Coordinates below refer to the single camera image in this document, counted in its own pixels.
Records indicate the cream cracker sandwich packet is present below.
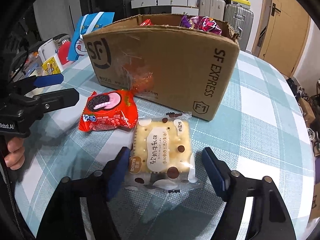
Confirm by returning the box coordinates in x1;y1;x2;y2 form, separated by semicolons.
125;113;202;192

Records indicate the purple snack packet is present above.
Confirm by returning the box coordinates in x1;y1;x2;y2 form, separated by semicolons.
180;15;194;29

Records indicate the person's left hand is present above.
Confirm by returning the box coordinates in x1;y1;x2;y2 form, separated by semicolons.
4;137;25;170

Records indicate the yellow drink carton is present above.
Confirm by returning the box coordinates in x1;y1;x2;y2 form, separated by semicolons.
42;54;62;75

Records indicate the red gift bag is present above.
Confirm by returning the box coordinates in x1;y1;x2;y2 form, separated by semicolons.
57;41;71;65

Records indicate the red Oreo snack packet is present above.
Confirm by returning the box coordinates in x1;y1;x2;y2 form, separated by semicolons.
78;90;138;132

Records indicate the blue Doraemon tote bag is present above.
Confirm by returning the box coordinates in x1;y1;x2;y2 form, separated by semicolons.
67;11;115;62

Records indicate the checkered blue tablecloth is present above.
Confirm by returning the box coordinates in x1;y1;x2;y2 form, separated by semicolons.
15;52;315;239

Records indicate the red triangular snack packet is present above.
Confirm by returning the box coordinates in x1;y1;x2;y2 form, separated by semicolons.
140;19;153;27

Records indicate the brown SF cardboard box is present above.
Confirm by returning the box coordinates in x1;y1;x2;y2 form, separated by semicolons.
84;14;240;121

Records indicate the white drawer desk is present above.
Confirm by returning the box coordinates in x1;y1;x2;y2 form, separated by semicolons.
131;0;199;16

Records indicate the purple candy packet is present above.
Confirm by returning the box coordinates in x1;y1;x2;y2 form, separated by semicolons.
190;16;222;35

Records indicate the beige hard suitcase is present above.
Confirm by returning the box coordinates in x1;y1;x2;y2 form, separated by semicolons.
199;0;226;21

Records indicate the wooden door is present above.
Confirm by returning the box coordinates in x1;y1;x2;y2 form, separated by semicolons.
259;0;310;77

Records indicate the silver hard suitcase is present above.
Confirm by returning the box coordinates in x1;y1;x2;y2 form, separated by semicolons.
223;4;254;51

